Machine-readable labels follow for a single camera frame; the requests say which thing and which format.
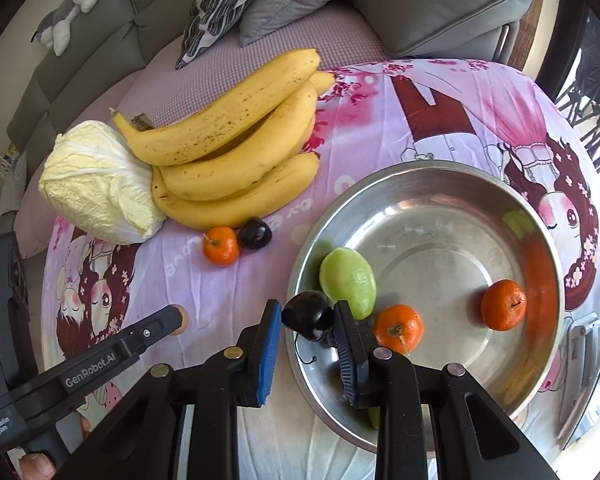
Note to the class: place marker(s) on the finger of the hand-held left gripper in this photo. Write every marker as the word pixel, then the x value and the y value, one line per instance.
pixel 152 330

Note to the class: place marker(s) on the grey metal frame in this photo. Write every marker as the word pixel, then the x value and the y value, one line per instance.
pixel 585 360

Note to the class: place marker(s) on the black metal rack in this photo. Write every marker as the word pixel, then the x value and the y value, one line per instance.
pixel 587 105

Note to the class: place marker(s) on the large green jujube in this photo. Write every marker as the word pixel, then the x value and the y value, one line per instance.
pixel 347 282

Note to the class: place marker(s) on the mandarin with pale sprout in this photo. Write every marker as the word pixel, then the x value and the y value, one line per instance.
pixel 399 327

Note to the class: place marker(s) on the brown longan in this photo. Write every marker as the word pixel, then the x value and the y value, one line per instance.
pixel 184 327

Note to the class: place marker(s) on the napa cabbage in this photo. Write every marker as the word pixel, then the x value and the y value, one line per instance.
pixel 95 185

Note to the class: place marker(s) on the black and white patterned pillow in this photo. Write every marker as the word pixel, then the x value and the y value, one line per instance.
pixel 220 5

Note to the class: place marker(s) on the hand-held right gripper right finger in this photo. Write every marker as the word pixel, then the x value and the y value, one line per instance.
pixel 347 360

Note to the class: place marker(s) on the grey plush toy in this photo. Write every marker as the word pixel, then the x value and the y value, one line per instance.
pixel 75 5

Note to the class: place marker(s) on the large mandarin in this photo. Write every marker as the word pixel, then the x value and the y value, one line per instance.
pixel 503 305

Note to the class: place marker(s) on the grey sofa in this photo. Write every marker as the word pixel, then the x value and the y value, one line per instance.
pixel 440 10

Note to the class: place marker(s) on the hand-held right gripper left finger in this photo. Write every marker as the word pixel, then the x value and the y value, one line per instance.
pixel 270 355

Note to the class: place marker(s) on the person's left hand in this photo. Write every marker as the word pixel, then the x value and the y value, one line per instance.
pixel 36 467

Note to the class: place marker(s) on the small mandarin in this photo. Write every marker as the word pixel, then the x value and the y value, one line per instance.
pixel 221 246

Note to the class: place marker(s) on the metal basin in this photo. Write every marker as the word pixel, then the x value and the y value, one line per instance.
pixel 440 240

